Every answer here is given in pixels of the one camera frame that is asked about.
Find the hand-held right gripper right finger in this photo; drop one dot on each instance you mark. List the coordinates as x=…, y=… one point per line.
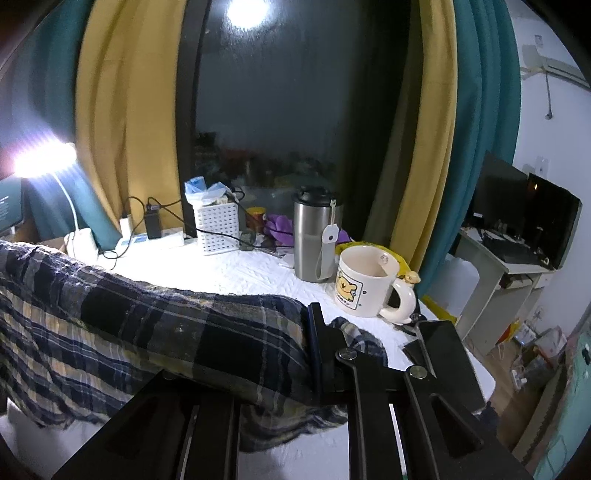
x=318, y=350

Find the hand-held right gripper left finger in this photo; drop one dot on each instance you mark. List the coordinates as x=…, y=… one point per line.
x=217, y=429

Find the blue plaid pants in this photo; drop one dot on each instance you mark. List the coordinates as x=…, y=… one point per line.
x=138, y=332

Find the white bear print mug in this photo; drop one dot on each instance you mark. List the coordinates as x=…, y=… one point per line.
x=360, y=286

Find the white quilted table cover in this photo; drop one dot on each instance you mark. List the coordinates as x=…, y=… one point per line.
x=258, y=272

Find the stainless steel tumbler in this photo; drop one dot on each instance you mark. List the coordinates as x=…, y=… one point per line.
x=307, y=240

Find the black flat device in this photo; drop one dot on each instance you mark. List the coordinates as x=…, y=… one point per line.
x=448, y=360

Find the small dark ornament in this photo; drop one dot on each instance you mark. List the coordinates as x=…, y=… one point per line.
x=249, y=240

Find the purple cloth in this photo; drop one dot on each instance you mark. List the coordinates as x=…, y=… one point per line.
x=279, y=226

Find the orange jar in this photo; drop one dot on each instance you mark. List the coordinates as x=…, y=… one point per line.
x=256, y=216

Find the white perforated plastic basket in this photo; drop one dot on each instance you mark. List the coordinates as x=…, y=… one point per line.
x=217, y=221

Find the grey computer desk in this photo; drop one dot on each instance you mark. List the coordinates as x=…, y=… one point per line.
x=485, y=277

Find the white power strip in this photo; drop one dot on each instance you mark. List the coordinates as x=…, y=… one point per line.
x=157, y=242

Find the clear plastic bag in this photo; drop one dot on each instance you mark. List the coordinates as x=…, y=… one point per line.
x=198, y=187

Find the black power adapter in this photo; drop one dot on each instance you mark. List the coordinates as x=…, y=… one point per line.
x=152, y=224

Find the black keyboard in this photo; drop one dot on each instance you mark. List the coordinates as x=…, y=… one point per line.
x=512, y=251

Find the white charger plug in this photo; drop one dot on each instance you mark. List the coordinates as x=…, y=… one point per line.
x=126, y=226

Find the black monitor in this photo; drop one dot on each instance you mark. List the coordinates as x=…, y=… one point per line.
x=498, y=194
x=551, y=221

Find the dark window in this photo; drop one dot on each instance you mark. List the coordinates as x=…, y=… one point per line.
x=277, y=115

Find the yellow curtain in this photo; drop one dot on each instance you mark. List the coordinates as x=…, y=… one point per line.
x=434, y=138
x=129, y=115

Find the teal cloth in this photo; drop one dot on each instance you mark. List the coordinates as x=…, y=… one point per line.
x=572, y=415

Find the teal curtain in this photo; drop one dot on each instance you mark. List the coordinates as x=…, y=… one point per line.
x=51, y=69
x=480, y=138

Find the dark screen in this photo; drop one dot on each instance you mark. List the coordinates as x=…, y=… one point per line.
x=9, y=203

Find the white desk lamp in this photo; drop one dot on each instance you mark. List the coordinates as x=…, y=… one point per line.
x=46, y=159

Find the white air conditioner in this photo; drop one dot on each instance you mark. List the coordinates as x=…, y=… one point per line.
x=563, y=69

